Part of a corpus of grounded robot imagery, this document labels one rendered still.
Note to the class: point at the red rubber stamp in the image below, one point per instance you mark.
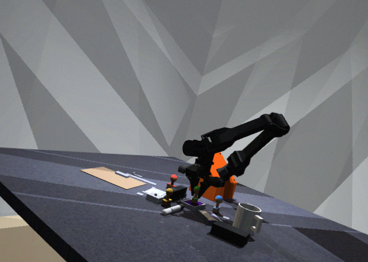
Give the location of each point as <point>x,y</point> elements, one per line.
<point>173,179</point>

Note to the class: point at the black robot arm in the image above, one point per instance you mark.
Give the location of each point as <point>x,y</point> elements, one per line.
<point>273,125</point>

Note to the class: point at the white rounded cylinder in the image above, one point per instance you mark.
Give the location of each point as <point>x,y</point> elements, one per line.
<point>173,209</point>

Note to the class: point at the grey mug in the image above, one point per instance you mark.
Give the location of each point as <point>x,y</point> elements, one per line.
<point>248,218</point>

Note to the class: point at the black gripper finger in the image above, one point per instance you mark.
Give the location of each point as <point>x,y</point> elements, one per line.
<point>203,188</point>
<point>193,184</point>

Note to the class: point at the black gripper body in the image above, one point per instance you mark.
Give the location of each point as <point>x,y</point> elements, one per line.
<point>213,181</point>

